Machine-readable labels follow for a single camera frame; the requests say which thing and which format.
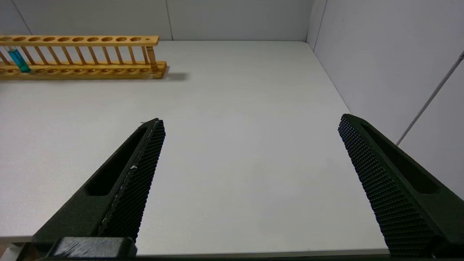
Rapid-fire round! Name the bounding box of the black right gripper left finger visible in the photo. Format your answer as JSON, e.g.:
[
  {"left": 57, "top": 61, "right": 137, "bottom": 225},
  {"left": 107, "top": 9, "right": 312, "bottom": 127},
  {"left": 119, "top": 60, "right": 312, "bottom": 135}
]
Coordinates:
[{"left": 32, "top": 118, "right": 166, "bottom": 257}]

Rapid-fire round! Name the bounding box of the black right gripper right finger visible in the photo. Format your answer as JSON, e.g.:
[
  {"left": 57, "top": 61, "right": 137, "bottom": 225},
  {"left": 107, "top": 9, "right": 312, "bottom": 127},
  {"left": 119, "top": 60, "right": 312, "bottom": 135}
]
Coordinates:
[{"left": 338, "top": 113, "right": 464, "bottom": 256}]

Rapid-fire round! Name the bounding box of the glass test tube blue pigment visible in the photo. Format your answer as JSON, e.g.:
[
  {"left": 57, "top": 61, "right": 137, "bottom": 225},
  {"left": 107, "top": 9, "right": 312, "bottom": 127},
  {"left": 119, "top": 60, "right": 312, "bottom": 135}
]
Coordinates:
[{"left": 6, "top": 46, "right": 32, "bottom": 73}]

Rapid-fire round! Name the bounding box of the wooden test tube rack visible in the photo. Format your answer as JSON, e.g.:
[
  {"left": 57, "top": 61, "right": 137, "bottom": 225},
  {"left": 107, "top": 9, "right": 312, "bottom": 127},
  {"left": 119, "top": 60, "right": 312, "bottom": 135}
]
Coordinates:
[{"left": 0, "top": 35, "right": 168, "bottom": 80}]

